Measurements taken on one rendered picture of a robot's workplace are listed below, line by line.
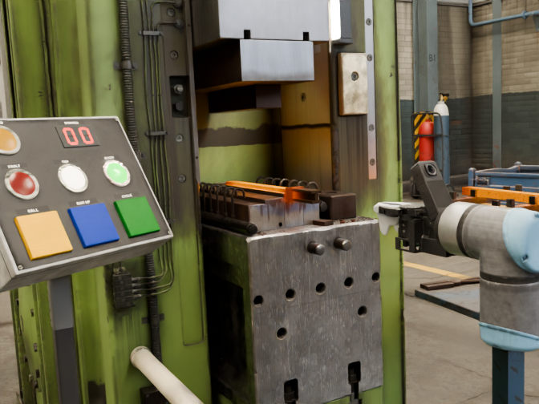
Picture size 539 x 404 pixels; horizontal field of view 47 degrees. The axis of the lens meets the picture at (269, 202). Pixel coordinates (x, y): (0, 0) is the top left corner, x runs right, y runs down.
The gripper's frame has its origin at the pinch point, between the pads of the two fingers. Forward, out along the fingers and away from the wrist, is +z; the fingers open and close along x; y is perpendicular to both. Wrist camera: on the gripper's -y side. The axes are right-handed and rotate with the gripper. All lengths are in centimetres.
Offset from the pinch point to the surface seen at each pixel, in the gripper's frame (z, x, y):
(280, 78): 33.2, -2.0, -27.4
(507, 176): 243, 329, 34
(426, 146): 552, 535, 24
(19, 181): 13, -64, -9
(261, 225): 33.2, -8.9, 7.2
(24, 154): 17, -63, -14
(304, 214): 33.2, 3.2, 5.9
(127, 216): 15.9, -46.2, -1.1
